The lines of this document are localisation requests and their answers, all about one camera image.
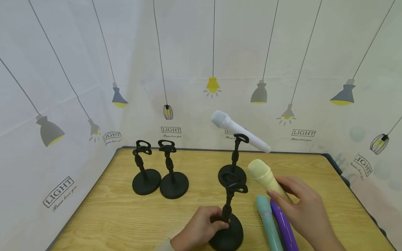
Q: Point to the person's right hand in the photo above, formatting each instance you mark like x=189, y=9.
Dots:
x=309, y=209

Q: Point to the person's left hand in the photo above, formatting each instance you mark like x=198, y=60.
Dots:
x=194, y=232

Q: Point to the black microphone stand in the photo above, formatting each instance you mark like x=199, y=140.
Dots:
x=231, y=174
x=174, y=185
x=146, y=182
x=228, y=237

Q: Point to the pale yellow microphone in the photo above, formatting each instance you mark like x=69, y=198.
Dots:
x=262, y=172

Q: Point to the person's right forearm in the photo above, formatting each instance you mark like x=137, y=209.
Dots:
x=328, y=244

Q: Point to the purple microphone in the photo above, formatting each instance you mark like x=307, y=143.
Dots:
x=284, y=225

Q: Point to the teal microphone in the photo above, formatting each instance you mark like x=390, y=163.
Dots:
x=269, y=223

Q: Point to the white microphone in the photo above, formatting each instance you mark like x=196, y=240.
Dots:
x=241, y=133

